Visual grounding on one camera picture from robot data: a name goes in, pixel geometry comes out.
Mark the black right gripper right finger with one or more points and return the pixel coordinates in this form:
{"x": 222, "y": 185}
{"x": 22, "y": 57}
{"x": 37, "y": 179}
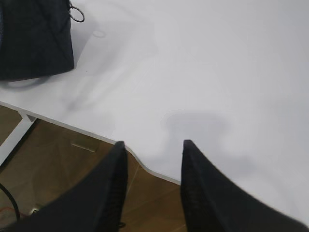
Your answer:
{"x": 213, "y": 203}

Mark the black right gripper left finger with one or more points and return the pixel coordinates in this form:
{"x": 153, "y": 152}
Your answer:
{"x": 94, "y": 205}

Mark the dark blue lunch bag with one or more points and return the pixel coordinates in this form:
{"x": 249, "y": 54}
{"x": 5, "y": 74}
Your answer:
{"x": 35, "y": 38}

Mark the white table leg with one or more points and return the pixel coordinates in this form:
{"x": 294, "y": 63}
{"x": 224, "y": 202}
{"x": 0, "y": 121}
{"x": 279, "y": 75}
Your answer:
{"x": 15, "y": 137}

